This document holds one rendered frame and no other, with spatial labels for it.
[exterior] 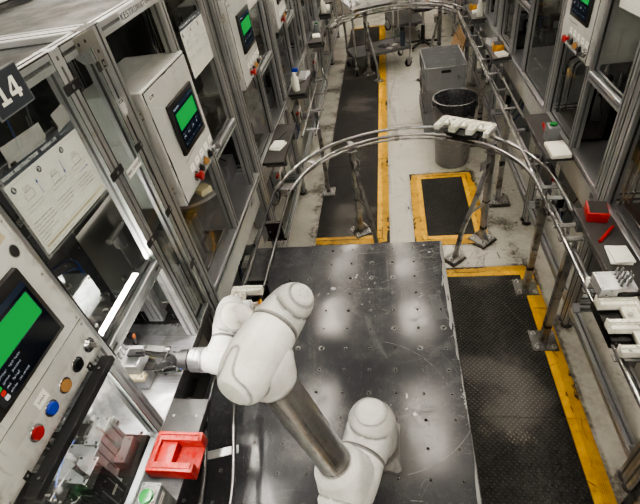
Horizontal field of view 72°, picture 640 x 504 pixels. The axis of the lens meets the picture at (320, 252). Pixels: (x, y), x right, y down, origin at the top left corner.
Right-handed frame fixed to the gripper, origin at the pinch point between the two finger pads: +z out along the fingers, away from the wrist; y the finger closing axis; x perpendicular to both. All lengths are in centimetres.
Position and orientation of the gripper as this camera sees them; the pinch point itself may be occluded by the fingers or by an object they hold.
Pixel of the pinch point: (139, 359)
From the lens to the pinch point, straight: 182.2
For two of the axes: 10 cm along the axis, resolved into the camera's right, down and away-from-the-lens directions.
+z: -9.8, 0.4, 1.7
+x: -1.0, 6.7, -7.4
